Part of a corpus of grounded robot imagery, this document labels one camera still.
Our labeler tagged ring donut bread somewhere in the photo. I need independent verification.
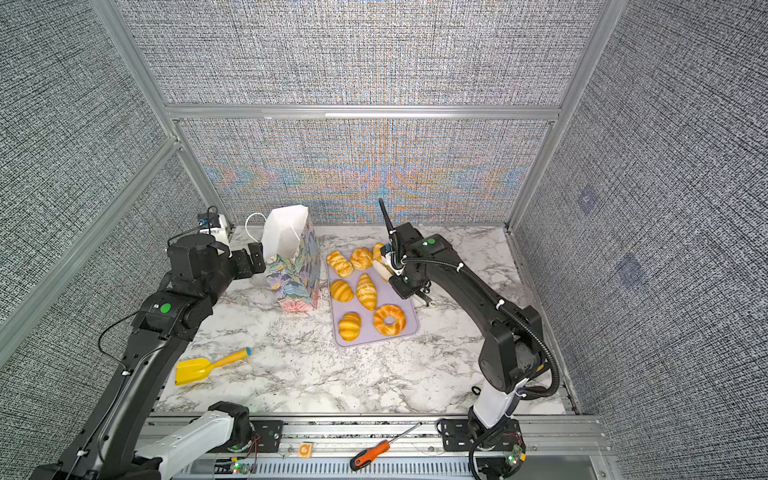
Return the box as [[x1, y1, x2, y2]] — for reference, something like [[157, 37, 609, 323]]
[[373, 304, 407, 336]]

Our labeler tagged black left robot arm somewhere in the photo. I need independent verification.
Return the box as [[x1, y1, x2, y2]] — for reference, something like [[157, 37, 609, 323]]
[[31, 233, 266, 479]]

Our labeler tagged striped croissant bottom left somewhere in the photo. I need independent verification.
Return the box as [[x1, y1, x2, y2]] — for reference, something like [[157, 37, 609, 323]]
[[338, 312, 361, 341]]

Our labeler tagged lilac plastic tray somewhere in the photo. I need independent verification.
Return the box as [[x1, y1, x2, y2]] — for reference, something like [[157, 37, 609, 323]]
[[326, 262, 420, 347]]

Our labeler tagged round scored bun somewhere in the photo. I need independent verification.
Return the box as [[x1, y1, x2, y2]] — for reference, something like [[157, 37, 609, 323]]
[[350, 248, 373, 271]]

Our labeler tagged yellow plastic scoop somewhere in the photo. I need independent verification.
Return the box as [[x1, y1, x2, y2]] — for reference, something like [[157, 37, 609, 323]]
[[174, 348, 251, 386]]

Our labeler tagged striped croissant top right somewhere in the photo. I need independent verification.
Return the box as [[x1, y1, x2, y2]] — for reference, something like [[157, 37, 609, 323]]
[[372, 243, 387, 263]]

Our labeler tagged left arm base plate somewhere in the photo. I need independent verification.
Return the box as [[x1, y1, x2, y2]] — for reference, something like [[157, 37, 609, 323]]
[[242, 419, 285, 455]]

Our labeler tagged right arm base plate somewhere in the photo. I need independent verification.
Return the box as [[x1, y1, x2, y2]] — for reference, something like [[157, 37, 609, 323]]
[[436, 417, 527, 453]]

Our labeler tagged small striped croissant left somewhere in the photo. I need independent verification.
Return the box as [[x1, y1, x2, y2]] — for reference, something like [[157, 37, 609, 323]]
[[330, 280, 355, 302]]

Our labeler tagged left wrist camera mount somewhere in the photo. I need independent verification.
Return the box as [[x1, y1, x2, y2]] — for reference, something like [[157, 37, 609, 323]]
[[198, 212, 231, 245]]

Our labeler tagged floral paper gift bag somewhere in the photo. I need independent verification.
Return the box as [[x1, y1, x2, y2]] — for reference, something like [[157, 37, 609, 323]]
[[244, 205, 320, 313]]

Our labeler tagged orange handled screwdriver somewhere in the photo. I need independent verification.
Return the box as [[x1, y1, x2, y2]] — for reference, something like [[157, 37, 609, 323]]
[[349, 422, 422, 471]]

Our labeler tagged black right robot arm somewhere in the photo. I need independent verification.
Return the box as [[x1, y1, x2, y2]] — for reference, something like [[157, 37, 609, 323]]
[[378, 199, 561, 448]]

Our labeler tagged small orange tag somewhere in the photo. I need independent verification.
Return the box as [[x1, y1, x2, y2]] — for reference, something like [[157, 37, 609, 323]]
[[298, 443, 313, 459]]

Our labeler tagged twisted braid bread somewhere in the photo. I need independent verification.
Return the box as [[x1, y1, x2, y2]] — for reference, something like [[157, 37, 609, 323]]
[[326, 250, 355, 278]]

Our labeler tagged long scored bread loaf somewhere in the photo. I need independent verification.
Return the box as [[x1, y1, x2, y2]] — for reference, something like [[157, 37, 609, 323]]
[[356, 273, 378, 311]]

